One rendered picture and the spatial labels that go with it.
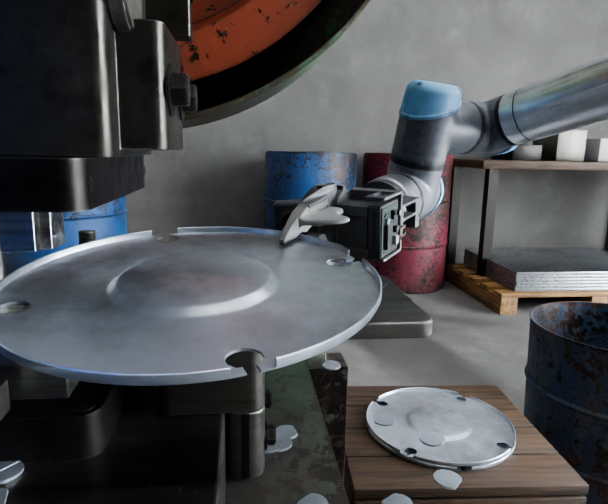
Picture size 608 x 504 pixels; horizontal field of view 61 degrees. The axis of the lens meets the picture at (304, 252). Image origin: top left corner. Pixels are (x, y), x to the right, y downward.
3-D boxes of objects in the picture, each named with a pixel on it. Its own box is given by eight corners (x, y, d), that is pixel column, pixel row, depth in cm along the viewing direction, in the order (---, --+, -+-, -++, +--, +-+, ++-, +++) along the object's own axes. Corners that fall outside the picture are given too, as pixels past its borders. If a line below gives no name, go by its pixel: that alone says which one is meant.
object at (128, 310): (5, 252, 48) (3, 244, 47) (294, 223, 59) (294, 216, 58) (-63, 445, 22) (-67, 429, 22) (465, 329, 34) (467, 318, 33)
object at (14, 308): (120, 322, 48) (118, 274, 47) (68, 397, 34) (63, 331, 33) (19, 324, 47) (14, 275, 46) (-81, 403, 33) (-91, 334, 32)
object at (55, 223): (69, 240, 41) (66, 194, 41) (47, 252, 37) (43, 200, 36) (27, 240, 41) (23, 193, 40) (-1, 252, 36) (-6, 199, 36)
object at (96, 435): (154, 341, 52) (153, 312, 51) (101, 459, 32) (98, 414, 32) (-17, 346, 50) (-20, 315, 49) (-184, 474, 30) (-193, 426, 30)
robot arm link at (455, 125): (449, 83, 75) (431, 157, 79) (393, 75, 69) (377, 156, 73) (493, 91, 69) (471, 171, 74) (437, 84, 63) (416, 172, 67)
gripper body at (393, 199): (382, 196, 53) (421, 179, 63) (309, 190, 57) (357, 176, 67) (381, 267, 55) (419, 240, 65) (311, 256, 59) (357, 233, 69)
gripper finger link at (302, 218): (323, 216, 46) (366, 201, 54) (269, 211, 49) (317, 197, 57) (324, 250, 47) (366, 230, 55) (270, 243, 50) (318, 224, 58)
